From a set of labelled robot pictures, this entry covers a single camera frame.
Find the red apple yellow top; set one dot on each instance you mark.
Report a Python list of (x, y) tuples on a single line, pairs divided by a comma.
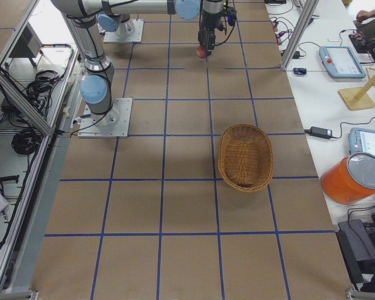
[(201, 52)]

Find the small blue device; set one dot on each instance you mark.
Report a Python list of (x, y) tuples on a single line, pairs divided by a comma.
[(299, 71)]

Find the wooden stand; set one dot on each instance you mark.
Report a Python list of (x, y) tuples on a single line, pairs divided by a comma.
[(357, 98)]

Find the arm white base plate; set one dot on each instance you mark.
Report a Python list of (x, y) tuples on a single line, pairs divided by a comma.
[(136, 37), (114, 125)]

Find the orange bucket grey lid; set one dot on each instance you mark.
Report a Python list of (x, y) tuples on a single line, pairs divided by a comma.
[(350, 180)]

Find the blue teach pendant far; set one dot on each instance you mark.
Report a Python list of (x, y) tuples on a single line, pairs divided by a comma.
[(341, 62)]

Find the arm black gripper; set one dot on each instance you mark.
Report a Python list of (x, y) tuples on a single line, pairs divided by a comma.
[(210, 19)]

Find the blue teach pendant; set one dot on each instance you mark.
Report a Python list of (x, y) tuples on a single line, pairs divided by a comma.
[(362, 140), (341, 62)]

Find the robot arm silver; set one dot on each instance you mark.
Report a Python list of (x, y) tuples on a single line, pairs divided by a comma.
[(87, 17), (120, 25)]

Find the aluminium frame post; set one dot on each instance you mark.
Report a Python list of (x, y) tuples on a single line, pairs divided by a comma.
[(302, 23)]

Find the brown wicker basket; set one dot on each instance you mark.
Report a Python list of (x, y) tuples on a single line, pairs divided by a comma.
[(245, 159)]

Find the blue teach pendant near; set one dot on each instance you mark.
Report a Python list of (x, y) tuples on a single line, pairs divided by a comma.
[(362, 140)]

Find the black power adapter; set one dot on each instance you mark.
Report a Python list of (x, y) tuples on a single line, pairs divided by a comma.
[(319, 132)]

